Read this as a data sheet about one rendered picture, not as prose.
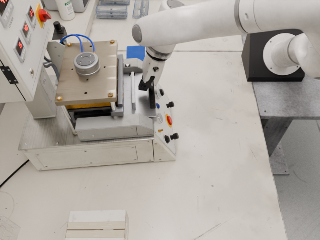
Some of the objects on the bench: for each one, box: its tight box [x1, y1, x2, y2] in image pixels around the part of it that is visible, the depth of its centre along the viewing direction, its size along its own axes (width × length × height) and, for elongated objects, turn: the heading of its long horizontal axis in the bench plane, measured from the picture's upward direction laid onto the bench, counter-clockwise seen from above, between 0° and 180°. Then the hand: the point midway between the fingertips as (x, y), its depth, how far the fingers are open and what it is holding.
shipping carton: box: [65, 210, 129, 240], centre depth 89 cm, size 19×13×9 cm
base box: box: [21, 83, 176, 170], centre depth 113 cm, size 54×38×17 cm
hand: (144, 85), depth 98 cm, fingers closed, pressing on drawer
